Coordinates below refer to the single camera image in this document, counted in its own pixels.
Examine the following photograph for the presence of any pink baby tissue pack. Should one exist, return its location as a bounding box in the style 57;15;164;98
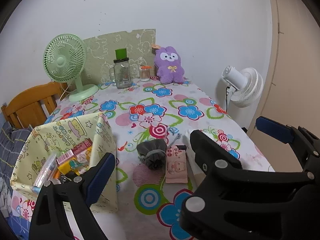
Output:
165;145;188;184

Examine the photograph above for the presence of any grey drawstring pouch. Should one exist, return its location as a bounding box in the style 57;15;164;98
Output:
137;139;168;170

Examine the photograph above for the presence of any clear plastic pen pack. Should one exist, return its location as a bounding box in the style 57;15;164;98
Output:
31;152;57;194

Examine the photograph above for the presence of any beige door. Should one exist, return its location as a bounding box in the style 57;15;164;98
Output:
246;0;320;173

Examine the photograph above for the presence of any yellow snack packet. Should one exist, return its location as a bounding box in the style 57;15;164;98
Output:
57;146;92;179

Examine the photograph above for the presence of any red brown snack box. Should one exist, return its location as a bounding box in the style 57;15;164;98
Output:
56;138;92;165

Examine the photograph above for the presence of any yellow cartoon storage box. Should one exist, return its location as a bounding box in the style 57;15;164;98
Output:
10;112;116;200

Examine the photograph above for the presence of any white standing fan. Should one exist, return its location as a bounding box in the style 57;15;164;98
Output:
222;66;264;111

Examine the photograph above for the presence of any grey plaid pillow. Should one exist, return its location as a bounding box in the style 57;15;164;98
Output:
0;121;31;185

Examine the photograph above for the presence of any floral tablecloth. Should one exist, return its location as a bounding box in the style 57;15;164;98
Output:
12;79;272;239

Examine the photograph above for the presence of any glass mason jar mug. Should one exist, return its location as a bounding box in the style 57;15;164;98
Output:
109;57;132;89

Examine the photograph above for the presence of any green desk fan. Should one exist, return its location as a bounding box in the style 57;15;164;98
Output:
43;34;99;102

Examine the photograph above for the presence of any purple plush bunny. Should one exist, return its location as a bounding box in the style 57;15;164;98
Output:
154;46;184;85

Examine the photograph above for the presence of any toothpick jar orange lid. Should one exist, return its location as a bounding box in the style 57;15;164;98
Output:
139;65;152;82

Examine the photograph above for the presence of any green patterned cardboard panel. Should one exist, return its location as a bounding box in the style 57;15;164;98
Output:
81;29;156;85

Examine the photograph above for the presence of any green cup on jar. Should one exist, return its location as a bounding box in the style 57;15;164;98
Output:
115;48;127;60

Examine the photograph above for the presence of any white fan power cable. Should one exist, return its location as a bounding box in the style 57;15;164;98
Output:
60;82;72;100

